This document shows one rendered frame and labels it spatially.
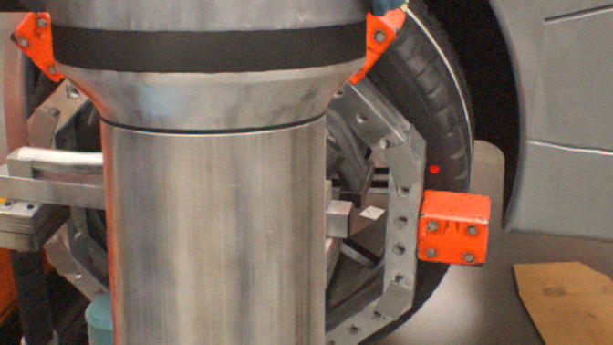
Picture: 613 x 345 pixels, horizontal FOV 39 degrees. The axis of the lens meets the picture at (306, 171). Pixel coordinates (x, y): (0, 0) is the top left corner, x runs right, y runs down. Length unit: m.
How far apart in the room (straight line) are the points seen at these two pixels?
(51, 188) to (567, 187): 0.75
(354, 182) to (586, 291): 1.75
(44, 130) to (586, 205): 0.79
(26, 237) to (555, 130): 0.75
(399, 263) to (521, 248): 1.68
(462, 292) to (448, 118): 1.46
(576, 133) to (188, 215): 1.06
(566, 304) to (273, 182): 2.30
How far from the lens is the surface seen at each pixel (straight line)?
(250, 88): 0.28
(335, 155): 0.81
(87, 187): 1.01
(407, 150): 1.09
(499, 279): 2.67
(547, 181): 1.35
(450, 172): 1.19
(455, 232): 1.14
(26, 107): 1.53
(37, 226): 1.05
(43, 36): 1.19
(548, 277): 2.68
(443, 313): 2.49
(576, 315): 2.55
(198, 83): 0.28
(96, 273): 1.34
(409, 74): 1.15
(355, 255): 1.30
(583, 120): 1.32
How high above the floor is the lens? 1.43
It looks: 26 degrees down
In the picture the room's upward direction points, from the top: straight up
